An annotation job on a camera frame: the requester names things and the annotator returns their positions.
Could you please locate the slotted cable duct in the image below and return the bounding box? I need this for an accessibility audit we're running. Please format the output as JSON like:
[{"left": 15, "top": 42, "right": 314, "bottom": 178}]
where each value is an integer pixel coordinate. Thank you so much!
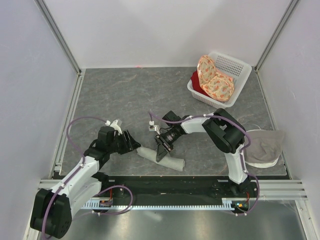
[{"left": 81, "top": 198, "right": 248, "bottom": 211}]

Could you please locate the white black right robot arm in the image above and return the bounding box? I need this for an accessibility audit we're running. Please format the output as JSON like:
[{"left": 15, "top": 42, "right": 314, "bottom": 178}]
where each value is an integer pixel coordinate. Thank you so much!
[{"left": 154, "top": 108, "right": 250, "bottom": 197}]

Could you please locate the white plastic basket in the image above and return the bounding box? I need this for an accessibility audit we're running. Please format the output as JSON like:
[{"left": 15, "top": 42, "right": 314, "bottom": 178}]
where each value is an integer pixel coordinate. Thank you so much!
[{"left": 187, "top": 51, "right": 252, "bottom": 109}]

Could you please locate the white cloth under pile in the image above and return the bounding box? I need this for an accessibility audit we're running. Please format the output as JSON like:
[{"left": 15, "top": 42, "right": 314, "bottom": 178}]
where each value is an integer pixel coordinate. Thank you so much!
[{"left": 244, "top": 123, "right": 279, "bottom": 169}]

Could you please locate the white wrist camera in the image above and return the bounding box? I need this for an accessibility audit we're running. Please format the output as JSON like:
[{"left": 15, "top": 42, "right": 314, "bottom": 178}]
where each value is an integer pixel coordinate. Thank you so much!
[
  {"left": 104, "top": 119, "right": 123, "bottom": 135},
  {"left": 148, "top": 120, "right": 160, "bottom": 134}
]

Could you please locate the taupe grey cloth pile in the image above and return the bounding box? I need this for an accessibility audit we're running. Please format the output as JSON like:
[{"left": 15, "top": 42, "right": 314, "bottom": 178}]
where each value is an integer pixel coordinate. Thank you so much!
[{"left": 243, "top": 129, "right": 286, "bottom": 165}]

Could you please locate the red cloth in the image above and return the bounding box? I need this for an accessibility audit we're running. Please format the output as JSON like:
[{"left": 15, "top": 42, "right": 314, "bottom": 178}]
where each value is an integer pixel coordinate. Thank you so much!
[{"left": 190, "top": 70, "right": 210, "bottom": 97}]

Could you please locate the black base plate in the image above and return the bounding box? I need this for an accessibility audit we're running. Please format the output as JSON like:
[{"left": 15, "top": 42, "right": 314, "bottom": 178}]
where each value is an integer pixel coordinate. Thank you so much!
[{"left": 102, "top": 175, "right": 258, "bottom": 199}]

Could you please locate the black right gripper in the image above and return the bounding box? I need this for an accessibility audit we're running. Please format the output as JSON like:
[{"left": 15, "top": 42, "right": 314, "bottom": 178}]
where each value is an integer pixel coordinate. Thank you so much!
[{"left": 154, "top": 129, "right": 179, "bottom": 162}]

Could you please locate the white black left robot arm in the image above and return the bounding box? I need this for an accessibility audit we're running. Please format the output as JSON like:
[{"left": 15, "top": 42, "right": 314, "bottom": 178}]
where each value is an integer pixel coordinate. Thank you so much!
[{"left": 29, "top": 126, "right": 141, "bottom": 239}]

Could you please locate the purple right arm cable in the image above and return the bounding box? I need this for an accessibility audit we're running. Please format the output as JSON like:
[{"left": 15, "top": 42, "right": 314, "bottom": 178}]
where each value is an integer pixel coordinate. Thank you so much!
[{"left": 148, "top": 111, "right": 261, "bottom": 217}]

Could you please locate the grey cloth napkin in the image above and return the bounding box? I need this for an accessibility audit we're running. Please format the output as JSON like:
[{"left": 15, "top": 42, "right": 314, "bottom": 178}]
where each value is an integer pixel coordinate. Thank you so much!
[{"left": 136, "top": 146, "right": 185, "bottom": 172}]

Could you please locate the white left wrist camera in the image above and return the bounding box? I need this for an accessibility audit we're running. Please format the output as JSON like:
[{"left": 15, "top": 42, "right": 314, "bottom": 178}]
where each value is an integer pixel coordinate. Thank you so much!
[{"left": 104, "top": 119, "right": 123, "bottom": 135}]

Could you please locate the floral patterned cloth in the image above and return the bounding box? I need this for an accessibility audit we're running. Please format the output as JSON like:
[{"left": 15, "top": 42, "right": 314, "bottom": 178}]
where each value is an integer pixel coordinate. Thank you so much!
[{"left": 197, "top": 55, "right": 235, "bottom": 103}]

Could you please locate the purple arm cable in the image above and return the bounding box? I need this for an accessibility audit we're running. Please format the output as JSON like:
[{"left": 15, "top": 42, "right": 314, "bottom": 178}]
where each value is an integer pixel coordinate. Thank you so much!
[
  {"left": 148, "top": 111, "right": 261, "bottom": 217},
  {"left": 41, "top": 116, "right": 133, "bottom": 238}
]

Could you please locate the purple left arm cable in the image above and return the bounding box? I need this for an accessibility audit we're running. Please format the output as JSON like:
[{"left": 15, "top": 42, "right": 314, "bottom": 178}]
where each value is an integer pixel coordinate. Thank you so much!
[{"left": 41, "top": 116, "right": 133, "bottom": 238}]

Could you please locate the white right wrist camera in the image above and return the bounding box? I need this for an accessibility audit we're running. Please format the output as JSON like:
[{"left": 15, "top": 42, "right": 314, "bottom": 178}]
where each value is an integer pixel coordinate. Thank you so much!
[{"left": 148, "top": 120, "right": 160, "bottom": 134}]

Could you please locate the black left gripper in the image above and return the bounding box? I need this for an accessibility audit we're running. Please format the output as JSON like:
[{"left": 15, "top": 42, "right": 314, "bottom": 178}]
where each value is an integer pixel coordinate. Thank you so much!
[{"left": 107, "top": 129, "right": 141, "bottom": 155}]

